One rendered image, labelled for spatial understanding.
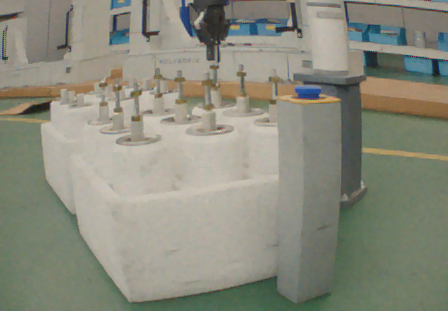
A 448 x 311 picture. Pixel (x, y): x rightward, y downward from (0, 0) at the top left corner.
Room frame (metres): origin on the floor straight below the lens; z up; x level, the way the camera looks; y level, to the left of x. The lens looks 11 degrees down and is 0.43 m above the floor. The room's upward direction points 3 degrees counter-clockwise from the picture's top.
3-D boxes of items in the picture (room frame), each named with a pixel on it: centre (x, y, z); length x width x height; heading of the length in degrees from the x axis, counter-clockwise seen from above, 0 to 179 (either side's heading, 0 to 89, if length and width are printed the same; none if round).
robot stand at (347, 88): (1.38, -0.26, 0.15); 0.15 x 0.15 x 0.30; 54
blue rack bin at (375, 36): (5.63, -1.77, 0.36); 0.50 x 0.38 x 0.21; 146
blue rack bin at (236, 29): (6.70, -0.31, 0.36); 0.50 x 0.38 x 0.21; 144
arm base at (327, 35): (1.38, -0.26, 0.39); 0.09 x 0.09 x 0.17; 54
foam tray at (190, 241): (1.07, 0.07, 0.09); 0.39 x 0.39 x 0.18; 25
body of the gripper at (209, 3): (1.23, 0.01, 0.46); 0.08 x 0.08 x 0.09
